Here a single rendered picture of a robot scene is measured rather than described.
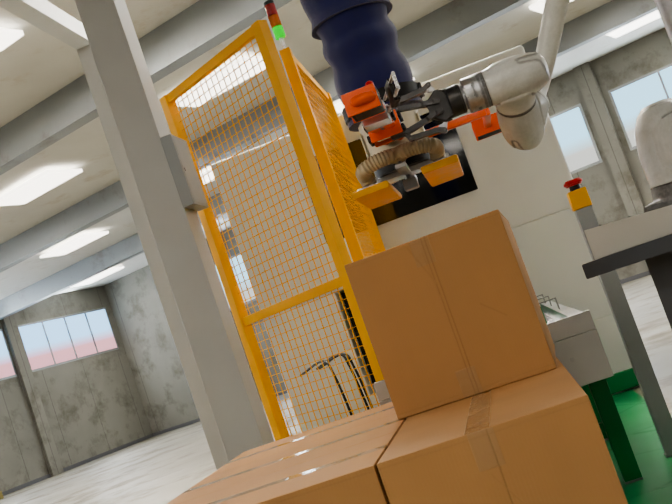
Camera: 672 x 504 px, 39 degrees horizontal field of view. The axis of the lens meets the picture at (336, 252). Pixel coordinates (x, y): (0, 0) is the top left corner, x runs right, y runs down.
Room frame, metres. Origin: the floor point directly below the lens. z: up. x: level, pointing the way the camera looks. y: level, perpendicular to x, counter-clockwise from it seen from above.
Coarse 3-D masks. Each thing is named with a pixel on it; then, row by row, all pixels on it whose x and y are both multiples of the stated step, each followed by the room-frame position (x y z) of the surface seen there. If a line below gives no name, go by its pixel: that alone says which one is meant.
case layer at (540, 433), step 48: (528, 384) 2.15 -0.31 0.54; (576, 384) 1.88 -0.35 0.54; (336, 432) 2.60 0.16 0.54; (384, 432) 2.20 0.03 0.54; (432, 432) 1.91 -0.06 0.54; (480, 432) 1.73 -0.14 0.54; (528, 432) 1.72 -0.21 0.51; (576, 432) 1.70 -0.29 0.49; (240, 480) 2.26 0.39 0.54; (288, 480) 1.95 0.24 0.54; (336, 480) 1.77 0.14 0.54; (384, 480) 1.75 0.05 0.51; (432, 480) 1.74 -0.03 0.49; (480, 480) 1.73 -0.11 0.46; (528, 480) 1.72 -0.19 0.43; (576, 480) 1.71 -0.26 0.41
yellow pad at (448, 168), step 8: (440, 160) 2.43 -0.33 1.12; (448, 160) 2.43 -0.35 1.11; (456, 160) 2.42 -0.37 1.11; (424, 168) 2.44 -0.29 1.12; (432, 168) 2.43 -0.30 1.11; (440, 168) 2.44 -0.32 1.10; (448, 168) 2.50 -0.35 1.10; (456, 168) 2.55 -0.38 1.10; (432, 176) 2.54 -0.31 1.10; (440, 176) 2.60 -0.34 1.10; (448, 176) 2.66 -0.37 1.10; (456, 176) 2.72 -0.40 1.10; (432, 184) 2.71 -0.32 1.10
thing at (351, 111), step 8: (360, 88) 1.98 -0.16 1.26; (368, 88) 1.98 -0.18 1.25; (376, 88) 2.02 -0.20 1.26; (344, 96) 1.98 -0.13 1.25; (352, 96) 1.98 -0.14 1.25; (376, 96) 1.97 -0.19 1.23; (344, 104) 1.98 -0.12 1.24; (368, 104) 1.98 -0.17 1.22; (376, 104) 1.97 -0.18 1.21; (352, 112) 1.98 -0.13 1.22; (360, 112) 1.98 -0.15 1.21; (368, 112) 2.00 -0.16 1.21; (376, 112) 2.03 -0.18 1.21; (360, 120) 2.05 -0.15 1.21
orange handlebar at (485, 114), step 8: (360, 96) 1.96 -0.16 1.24; (368, 96) 1.96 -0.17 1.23; (352, 104) 1.98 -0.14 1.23; (360, 104) 1.97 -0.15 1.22; (480, 112) 2.61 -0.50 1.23; (488, 112) 2.61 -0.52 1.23; (392, 120) 2.23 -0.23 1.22; (456, 120) 2.62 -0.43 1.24; (464, 120) 2.61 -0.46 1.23; (472, 120) 2.61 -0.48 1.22; (488, 120) 2.70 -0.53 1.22; (384, 128) 2.27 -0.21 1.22; (448, 128) 2.62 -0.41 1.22; (432, 136) 2.64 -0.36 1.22
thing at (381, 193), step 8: (376, 184) 2.46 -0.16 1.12; (384, 184) 2.45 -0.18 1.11; (360, 192) 2.46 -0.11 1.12; (368, 192) 2.46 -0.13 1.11; (376, 192) 2.47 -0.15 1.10; (384, 192) 2.53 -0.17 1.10; (392, 192) 2.58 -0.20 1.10; (360, 200) 2.52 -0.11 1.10; (368, 200) 2.57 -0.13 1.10; (376, 200) 2.63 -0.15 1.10; (384, 200) 2.69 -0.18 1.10; (392, 200) 2.75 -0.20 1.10
